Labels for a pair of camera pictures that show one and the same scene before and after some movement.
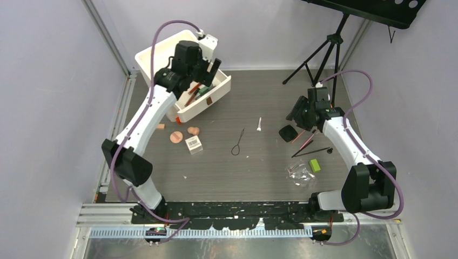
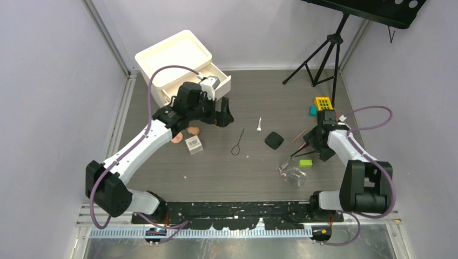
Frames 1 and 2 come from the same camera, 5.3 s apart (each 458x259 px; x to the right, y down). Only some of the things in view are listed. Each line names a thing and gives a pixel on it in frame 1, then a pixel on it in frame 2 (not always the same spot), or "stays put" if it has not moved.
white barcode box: (194, 144) stays put
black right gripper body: (301, 113) -> (324, 151)
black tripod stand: (336, 39) stays put
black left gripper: (204, 79) -> (222, 118)
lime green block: (315, 165) -> (305, 163)
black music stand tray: (402, 13) stays put
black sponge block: (288, 133) -> (274, 140)
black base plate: (233, 215) stays put
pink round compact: (176, 137) stays put
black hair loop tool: (240, 137) stays put
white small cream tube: (258, 128) stays put
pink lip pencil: (298, 135) stays put
